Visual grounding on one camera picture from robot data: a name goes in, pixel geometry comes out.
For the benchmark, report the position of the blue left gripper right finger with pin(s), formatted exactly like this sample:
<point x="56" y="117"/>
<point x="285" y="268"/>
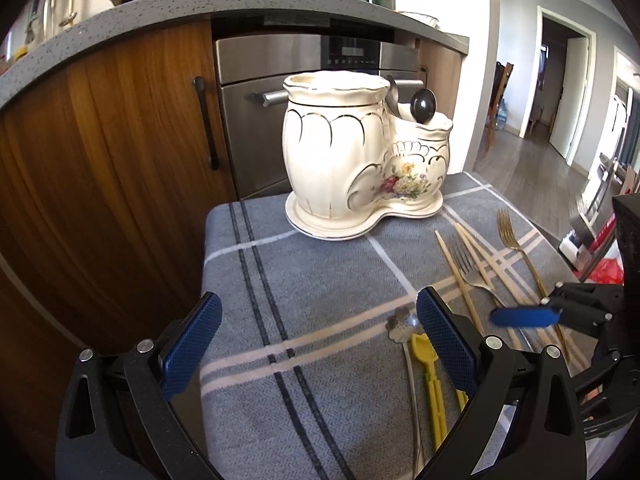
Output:
<point x="447" y="331"/>

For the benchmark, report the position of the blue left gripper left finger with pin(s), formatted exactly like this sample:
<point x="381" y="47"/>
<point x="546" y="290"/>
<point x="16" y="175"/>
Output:
<point x="182" y="355"/>

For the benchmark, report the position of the wooden cabinet door right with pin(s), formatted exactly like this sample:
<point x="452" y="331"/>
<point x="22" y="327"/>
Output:
<point x="442" y="68"/>

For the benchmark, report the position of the silver flower-end spoon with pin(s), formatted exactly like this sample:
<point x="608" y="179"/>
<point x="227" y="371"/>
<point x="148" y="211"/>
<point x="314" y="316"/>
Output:
<point x="400" y="326"/>

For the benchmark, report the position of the stainless steel built-in oven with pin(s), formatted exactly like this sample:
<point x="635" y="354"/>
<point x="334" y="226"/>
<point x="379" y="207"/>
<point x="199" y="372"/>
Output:
<point x="251" y="71"/>

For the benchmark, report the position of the yellow plastic tongs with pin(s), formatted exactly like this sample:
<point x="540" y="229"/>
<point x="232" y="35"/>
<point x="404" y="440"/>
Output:
<point x="425" y="353"/>

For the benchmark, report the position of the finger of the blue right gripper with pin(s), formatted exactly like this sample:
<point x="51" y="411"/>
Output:
<point x="524" y="317"/>

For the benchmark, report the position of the gold fork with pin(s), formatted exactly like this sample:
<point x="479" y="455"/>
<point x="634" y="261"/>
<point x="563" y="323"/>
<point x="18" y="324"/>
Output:
<point x="507" y="235"/>

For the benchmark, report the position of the silver steel fork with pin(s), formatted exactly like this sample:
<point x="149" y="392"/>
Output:
<point x="471" y="275"/>

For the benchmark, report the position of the grey speckled countertop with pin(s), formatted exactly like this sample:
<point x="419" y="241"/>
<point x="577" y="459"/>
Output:
<point x="142" y="14"/>

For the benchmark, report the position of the wooden chair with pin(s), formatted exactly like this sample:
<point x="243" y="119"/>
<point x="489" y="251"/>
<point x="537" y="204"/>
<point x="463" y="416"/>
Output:
<point x="501" y="79"/>

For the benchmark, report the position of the dark metal spoon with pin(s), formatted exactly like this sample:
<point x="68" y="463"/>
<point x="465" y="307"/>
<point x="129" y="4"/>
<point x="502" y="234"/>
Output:
<point x="423" y="105"/>

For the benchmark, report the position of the grey checked table cloth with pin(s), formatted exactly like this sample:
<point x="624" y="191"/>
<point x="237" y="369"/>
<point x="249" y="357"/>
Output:
<point x="301" y="380"/>

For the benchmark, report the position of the beige chopstick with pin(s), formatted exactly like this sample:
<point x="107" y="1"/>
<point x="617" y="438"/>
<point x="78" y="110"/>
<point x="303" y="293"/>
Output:
<point x="578" y="358"/>
<point x="490" y="261"/>
<point x="464" y="291"/>

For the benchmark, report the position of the wooden cabinet door left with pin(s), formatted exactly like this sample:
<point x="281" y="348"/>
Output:
<point x="109" y="167"/>

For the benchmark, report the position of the cream floral ceramic utensil holder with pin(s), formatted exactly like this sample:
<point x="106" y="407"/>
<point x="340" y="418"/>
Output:
<point x="351" y="161"/>

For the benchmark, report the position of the water bottle on floor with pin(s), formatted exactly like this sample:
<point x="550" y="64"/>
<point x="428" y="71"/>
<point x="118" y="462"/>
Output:
<point x="501" y="116"/>

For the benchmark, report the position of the white bowl on counter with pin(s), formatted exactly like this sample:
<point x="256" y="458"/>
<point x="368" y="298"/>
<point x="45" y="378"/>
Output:
<point x="423" y="18"/>

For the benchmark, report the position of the wooden cabinet door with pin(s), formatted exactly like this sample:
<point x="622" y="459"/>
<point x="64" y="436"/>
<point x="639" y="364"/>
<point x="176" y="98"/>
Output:
<point x="109" y="167"/>
<point x="442" y="68"/>

